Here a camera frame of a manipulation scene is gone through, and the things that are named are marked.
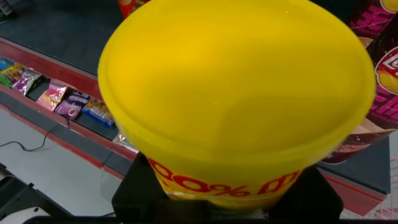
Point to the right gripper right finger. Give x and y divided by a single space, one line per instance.
314 196

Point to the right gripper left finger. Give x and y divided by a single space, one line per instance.
136 189

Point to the yellow snack can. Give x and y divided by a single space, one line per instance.
236 93

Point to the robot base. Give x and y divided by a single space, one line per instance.
21 199

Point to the shiny foil snack pack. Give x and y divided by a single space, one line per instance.
124 142

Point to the blue orange snack pack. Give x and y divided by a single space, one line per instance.
98 112

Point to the pink snack pack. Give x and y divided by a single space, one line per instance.
53 96

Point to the silver purple snack pack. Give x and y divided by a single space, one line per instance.
26 81

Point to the yellow green snack pack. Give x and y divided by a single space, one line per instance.
12 74

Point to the red snack can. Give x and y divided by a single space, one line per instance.
127 6

